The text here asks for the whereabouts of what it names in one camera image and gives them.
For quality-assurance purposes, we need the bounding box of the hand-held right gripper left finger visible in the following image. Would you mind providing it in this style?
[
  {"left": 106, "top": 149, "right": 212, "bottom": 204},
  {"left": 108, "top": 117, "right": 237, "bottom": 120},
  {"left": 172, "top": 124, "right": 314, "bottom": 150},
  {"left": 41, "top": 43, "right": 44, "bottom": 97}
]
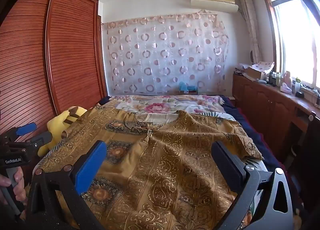
[{"left": 26, "top": 141, "right": 108, "bottom": 230}]

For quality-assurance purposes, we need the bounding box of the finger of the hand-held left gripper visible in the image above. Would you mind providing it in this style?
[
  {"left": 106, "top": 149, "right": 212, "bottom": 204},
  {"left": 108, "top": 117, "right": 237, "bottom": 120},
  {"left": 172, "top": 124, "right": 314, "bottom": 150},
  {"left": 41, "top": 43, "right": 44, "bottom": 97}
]
[
  {"left": 9, "top": 131, "right": 52, "bottom": 153},
  {"left": 0, "top": 122, "right": 37, "bottom": 145}
]

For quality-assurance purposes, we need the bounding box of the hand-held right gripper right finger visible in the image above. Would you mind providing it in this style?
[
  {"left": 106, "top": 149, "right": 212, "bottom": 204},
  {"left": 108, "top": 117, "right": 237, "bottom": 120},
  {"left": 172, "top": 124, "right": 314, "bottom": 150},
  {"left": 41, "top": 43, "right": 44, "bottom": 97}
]
[{"left": 211, "top": 141, "right": 293, "bottom": 230}]

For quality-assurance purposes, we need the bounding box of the golden patterned garment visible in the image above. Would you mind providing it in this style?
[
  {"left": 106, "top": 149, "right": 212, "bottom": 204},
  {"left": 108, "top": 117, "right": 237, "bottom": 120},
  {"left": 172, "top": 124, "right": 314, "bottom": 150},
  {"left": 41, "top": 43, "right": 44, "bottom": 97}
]
[{"left": 40, "top": 104, "right": 264, "bottom": 230}]

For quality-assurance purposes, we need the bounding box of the person's left hand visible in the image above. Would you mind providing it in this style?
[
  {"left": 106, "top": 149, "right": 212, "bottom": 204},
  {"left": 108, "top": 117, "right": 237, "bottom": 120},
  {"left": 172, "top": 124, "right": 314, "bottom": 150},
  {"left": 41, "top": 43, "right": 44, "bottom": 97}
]
[{"left": 0, "top": 169, "right": 27, "bottom": 206}]

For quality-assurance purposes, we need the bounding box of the yellow plush toy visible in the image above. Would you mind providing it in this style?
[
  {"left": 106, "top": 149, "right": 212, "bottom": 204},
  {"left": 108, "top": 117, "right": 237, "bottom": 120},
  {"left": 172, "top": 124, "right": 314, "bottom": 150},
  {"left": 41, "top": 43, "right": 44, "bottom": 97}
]
[{"left": 37, "top": 106, "right": 88, "bottom": 157}]

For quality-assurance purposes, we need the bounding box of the dark blue bed sheet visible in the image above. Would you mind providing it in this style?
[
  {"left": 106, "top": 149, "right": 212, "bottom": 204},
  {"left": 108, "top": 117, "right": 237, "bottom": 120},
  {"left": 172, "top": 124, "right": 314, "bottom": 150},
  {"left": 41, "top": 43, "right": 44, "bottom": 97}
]
[{"left": 220, "top": 96, "right": 300, "bottom": 195}]

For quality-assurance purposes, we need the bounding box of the green leaf-print bed sheet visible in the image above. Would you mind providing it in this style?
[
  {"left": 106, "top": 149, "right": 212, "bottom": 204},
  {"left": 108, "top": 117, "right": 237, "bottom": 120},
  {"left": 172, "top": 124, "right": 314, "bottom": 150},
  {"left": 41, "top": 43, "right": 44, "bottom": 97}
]
[{"left": 125, "top": 110, "right": 263, "bottom": 170}]

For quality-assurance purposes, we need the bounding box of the long wooden cabinet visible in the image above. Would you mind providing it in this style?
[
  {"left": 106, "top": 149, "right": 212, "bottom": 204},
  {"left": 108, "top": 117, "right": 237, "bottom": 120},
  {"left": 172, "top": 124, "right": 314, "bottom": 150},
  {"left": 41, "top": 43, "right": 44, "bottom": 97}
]
[{"left": 232, "top": 72, "right": 320, "bottom": 160}]

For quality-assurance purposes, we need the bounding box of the wooden slatted wardrobe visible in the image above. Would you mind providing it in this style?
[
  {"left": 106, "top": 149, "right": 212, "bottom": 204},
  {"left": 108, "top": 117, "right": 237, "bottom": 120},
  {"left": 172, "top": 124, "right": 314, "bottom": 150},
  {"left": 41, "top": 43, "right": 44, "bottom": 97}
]
[{"left": 0, "top": 0, "right": 109, "bottom": 145}]

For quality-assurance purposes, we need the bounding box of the black chair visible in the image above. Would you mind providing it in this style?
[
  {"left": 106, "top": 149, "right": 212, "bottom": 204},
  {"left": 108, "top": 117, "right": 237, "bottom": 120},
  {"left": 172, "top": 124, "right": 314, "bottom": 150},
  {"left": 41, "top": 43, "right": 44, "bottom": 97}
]
[{"left": 300, "top": 114, "right": 320, "bottom": 220}]

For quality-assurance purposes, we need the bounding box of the blue toy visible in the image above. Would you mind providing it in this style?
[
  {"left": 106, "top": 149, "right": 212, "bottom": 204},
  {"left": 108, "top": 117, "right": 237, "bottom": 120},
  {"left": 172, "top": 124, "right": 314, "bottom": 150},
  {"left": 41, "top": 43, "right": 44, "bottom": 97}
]
[{"left": 178, "top": 82, "right": 198, "bottom": 95}]

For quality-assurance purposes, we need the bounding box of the floral quilt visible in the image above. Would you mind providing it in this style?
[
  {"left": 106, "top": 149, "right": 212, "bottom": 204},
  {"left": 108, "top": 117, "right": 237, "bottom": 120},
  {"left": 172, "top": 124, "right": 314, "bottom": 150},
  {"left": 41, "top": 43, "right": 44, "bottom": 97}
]
[{"left": 96, "top": 94, "right": 237, "bottom": 122}]

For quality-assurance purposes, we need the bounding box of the cardboard box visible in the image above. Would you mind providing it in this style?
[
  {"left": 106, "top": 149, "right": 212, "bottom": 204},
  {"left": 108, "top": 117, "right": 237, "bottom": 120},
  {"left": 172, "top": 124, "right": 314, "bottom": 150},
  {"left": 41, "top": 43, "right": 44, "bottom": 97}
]
[{"left": 246, "top": 67, "right": 267, "bottom": 80}]

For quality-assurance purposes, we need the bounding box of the stack of books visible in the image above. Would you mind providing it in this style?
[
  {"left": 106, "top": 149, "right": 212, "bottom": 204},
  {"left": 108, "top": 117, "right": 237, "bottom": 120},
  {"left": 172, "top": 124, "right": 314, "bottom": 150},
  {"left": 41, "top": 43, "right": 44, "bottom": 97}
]
[{"left": 234, "top": 64, "right": 250, "bottom": 75}]

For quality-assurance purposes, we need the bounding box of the pink figurine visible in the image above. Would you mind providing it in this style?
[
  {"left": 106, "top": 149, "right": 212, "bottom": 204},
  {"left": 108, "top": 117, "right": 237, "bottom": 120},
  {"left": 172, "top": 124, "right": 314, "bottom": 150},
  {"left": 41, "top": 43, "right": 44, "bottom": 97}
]
[{"left": 281, "top": 71, "right": 293, "bottom": 93}]

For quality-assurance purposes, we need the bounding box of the pink patterned cloth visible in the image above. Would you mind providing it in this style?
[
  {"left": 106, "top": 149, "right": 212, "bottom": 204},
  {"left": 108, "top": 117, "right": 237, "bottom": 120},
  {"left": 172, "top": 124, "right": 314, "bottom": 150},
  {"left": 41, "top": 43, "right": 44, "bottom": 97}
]
[{"left": 251, "top": 61, "right": 275, "bottom": 73}]

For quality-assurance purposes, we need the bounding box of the sheer circle-patterned curtain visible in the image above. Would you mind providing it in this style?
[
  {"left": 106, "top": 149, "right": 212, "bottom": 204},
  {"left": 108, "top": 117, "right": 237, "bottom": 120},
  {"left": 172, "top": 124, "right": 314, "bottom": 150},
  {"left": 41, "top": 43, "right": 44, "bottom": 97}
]
[{"left": 101, "top": 11, "right": 232, "bottom": 97}]

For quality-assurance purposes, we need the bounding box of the white bunched window curtain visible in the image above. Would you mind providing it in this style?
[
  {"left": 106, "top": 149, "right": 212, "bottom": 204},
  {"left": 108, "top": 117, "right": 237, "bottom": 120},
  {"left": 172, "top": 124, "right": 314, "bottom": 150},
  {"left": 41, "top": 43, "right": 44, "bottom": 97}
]
[{"left": 238, "top": 0, "right": 263, "bottom": 63}]

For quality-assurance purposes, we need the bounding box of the window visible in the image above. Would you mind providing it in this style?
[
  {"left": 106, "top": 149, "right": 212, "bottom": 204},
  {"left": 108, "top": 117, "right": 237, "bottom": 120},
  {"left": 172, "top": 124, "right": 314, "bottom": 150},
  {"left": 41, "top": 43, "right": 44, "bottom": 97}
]
[{"left": 260, "top": 0, "right": 320, "bottom": 90}]

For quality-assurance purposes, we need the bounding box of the wall air conditioner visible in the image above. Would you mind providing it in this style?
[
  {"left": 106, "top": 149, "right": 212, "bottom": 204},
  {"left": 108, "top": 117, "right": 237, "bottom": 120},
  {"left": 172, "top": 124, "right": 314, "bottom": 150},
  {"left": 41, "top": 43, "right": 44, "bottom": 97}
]
[{"left": 191, "top": 0, "right": 239, "bottom": 12}]

